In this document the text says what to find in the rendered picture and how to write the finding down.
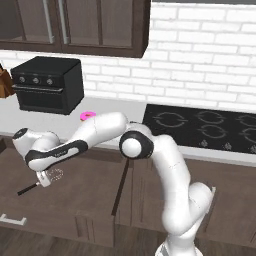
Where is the dark brown wall cupboard door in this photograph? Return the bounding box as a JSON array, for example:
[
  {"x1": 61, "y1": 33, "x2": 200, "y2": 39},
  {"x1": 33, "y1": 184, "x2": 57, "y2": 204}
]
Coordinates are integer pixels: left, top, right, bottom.
[
  {"x1": 59, "y1": 0, "x2": 152, "y2": 59},
  {"x1": 0, "y1": 0, "x2": 63, "y2": 53}
]

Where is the brown base cupboard door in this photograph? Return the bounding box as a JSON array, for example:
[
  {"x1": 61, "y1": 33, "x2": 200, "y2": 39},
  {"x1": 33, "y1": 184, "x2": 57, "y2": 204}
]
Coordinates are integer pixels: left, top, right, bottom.
[
  {"x1": 185, "y1": 159, "x2": 256, "y2": 249},
  {"x1": 130, "y1": 159, "x2": 169, "y2": 233}
]

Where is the white drawer handle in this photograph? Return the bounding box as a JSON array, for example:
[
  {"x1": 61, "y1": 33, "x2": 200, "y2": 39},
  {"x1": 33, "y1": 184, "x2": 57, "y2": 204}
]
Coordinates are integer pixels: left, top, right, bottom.
[{"x1": 0, "y1": 212, "x2": 28, "y2": 227}]

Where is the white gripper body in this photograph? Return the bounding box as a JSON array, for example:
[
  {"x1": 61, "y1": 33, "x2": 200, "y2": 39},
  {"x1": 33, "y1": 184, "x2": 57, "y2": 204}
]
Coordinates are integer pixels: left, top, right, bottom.
[{"x1": 35, "y1": 169, "x2": 53, "y2": 188}]

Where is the silver cupboard door handle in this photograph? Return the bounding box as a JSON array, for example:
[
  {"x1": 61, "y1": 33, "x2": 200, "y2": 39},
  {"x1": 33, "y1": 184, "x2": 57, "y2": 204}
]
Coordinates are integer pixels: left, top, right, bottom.
[
  {"x1": 42, "y1": 0, "x2": 55, "y2": 45},
  {"x1": 56, "y1": 0, "x2": 71, "y2": 46}
]

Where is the brown open drawer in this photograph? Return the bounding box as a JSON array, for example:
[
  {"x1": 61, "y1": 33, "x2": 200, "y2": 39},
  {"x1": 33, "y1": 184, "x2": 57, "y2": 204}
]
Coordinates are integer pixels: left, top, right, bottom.
[{"x1": 0, "y1": 145, "x2": 130, "y2": 249}]

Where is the black toaster oven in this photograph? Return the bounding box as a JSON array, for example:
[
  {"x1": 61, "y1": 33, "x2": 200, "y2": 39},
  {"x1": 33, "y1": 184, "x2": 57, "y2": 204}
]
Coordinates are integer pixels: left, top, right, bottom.
[{"x1": 9, "y1": 55, "x2": 85, "y2": 116}]

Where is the pink frosted doughnut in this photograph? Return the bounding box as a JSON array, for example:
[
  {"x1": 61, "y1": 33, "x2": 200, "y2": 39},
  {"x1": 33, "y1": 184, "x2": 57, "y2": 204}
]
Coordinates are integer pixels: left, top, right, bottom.
[{"x1": 79, "y1": 110, "x2": 98, "y2": 123}]

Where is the black hob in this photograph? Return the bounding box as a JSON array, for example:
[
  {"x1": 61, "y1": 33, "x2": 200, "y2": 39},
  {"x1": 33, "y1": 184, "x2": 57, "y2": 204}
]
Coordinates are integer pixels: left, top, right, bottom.
[{"x1": 142, "y1": 103, "x2": 256, "y2": 155}]

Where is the brown knife block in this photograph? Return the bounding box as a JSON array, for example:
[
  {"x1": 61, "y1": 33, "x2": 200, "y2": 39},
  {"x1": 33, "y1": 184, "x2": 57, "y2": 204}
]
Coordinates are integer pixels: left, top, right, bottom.
[{"x1": 0, "y1": 62, "x2": 16, "y2": 100}]

